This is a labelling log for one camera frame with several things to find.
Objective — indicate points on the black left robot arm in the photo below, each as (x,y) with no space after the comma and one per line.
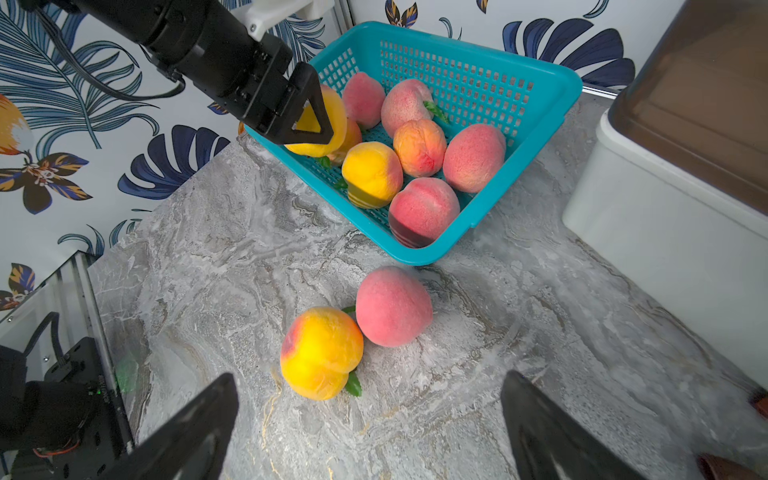
(121,17)

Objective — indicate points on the yellow red peach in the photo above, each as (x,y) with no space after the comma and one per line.
(373,174)
(420,146)

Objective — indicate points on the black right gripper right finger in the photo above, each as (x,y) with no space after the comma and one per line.
(547,443)

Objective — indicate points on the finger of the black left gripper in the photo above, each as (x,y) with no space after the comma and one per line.
(286,101)

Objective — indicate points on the brown toy figure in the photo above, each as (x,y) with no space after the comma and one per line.
(714,467)

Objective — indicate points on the brown white storage box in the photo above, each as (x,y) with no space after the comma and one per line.
(674,193)

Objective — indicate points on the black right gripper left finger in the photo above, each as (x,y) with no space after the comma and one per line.
(191,445)

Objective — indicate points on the teal plastic basket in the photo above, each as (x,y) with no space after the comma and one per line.
(525,98)

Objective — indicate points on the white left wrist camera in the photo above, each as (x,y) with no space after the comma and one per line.
(261,15)

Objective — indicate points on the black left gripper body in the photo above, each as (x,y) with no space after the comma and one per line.
(203,42)

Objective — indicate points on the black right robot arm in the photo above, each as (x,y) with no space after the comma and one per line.
(49,399)

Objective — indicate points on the pink peach top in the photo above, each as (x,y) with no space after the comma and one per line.
(393,307)

